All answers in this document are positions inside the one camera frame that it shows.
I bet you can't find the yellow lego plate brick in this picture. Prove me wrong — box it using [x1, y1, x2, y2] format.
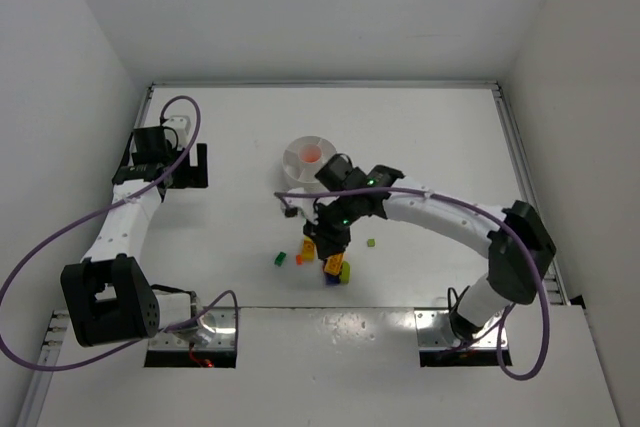
[323, 253, 344, 276]

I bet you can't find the lime green curved lego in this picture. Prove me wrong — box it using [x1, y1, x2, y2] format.
[339, 262, 351, 285]

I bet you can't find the blue lego brick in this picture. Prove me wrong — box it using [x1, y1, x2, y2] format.
[323, 272, 341, 286]

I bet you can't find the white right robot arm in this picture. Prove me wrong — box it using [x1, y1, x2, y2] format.
[294, 154, 556, 342]

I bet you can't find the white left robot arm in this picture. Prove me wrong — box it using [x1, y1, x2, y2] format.
[60, 115, 208, 347]

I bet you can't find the small dark green lego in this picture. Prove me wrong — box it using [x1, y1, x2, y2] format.
[274, 252, 287, 267]

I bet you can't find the white round divided container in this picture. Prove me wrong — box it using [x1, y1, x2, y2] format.
[282, 136, 337, 193]

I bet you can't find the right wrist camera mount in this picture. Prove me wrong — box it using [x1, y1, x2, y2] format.
[283, 188, 317, 222]

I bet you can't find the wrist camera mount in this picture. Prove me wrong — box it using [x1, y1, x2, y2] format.
[161, 115, 191, 150]
[283, 188, 317, 222]

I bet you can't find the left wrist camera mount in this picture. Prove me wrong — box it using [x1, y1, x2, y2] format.
[161, 115, 191, 150]

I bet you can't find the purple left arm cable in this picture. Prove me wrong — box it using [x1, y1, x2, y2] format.
[0, 95, 239, 372]

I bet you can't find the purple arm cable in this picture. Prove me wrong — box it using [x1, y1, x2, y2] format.
[0, 95, 239, 372]
[274, 187, 552, 381]

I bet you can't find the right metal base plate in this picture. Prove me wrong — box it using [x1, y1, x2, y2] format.
[414, 309, 509, 353]

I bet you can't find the metal base plate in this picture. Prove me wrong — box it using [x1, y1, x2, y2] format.
[414, 309, 509, 353]
[147, 308, 237, 353]

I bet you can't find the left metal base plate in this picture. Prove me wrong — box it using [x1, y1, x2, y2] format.
[147, 308, 237, 353]

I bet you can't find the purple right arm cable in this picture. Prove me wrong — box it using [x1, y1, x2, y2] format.
[274, 187, 552, 381]

